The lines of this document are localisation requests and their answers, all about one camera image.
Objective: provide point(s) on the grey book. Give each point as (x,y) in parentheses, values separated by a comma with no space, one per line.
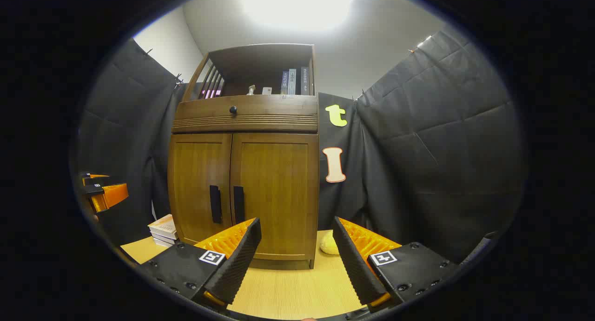
(292,83)

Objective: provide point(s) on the pale yellow round object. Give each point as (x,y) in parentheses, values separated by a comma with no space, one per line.
(328,244)

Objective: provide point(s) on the black backdrop cloth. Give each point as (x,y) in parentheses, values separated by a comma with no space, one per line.
(441,125)

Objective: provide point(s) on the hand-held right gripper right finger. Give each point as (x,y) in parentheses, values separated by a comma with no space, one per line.
(353,260)

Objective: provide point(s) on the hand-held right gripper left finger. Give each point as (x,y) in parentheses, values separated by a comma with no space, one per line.
(241,260)

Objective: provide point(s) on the wooden double-door shoe cabinet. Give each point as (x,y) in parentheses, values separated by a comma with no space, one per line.
(246,123)

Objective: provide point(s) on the dark blue book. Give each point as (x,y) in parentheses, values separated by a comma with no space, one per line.
(284,83)

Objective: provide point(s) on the white and orange book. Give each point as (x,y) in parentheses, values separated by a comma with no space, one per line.
(162,225)

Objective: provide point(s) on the wooden drawer with black knob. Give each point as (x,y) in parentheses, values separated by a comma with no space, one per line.
(279,109)

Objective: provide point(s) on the wooden cabinet door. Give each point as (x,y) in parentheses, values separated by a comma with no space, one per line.
(279,181)
(195,181)

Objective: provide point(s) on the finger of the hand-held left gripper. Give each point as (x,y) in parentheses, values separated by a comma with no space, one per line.
(90,177)
(111,196)

